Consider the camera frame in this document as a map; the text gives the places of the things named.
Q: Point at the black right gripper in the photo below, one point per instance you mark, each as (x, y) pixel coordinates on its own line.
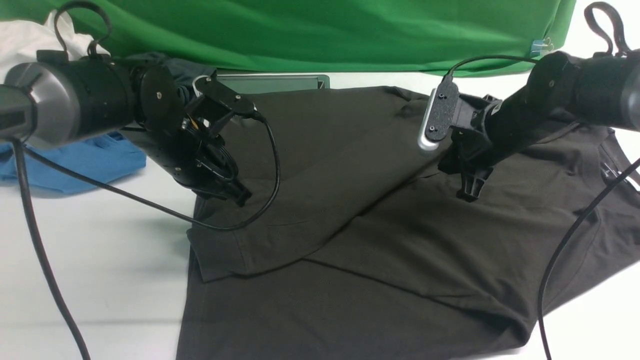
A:
(469, 140)

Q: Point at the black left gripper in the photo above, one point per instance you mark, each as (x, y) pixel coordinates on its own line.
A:
(192, 151)

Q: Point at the dark gray long-sleeve top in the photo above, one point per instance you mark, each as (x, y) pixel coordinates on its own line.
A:
(367, 254)

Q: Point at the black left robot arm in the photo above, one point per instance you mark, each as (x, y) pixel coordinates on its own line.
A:
(56, 101)

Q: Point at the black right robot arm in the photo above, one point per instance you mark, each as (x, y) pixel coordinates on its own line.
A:
(561, 90)

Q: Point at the metal table slot plate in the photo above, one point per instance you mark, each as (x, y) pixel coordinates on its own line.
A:
(268, 83)

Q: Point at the dark teal crumpled garment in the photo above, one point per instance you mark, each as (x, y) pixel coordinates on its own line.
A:
(184, 71)

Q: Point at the blue crumpled garment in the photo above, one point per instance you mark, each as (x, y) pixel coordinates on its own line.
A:
(105, 159)

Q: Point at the blue binder clip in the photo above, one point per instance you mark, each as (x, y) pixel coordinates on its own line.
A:
(541, 47)

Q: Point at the green backdrop cloth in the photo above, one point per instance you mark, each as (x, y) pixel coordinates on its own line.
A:
(341, 35)

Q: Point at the white crumpled garment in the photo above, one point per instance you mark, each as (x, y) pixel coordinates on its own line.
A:
(22, 39)

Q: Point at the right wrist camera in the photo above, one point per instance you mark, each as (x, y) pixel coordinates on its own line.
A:
(439, 115)

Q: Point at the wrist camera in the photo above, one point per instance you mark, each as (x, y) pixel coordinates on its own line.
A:
(439, 115)
(216, 99)

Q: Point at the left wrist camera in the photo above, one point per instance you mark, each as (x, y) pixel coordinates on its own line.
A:
(216, 99)

